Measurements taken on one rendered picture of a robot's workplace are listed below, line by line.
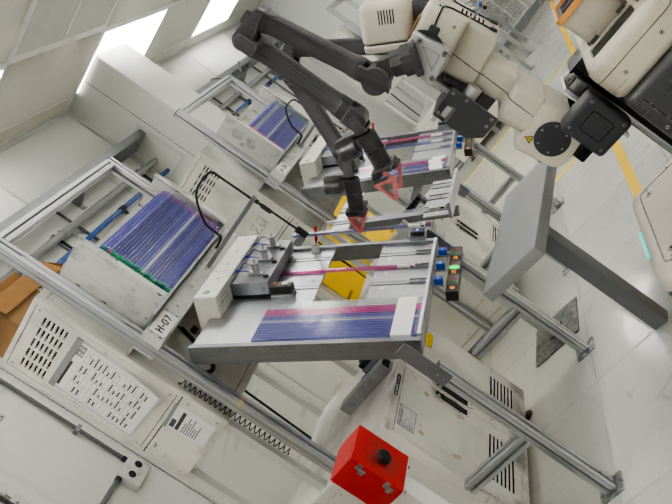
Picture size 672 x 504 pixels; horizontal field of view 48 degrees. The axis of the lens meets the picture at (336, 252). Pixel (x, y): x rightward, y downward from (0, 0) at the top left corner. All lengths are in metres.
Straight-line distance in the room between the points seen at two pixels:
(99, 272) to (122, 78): 3.56
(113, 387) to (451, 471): 1.10
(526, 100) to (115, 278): 1.35
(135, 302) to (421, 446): 1.00
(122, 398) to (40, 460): 1.31
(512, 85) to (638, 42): 0.38
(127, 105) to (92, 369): 3.65
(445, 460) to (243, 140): 1.94
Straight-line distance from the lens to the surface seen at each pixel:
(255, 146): 3.69
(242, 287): 2.55
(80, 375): 2.57
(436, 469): 2.41
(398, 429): 2.36
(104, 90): 6.00
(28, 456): 3.81
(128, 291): 2.45
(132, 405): 2.56
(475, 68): 2.22
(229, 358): 2.31
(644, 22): 2.03
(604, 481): 2.37
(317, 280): 2.59
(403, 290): 2.43
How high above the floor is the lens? 1.26
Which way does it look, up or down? 6 degrees down
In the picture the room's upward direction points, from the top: 55 degrees counter-clockwise
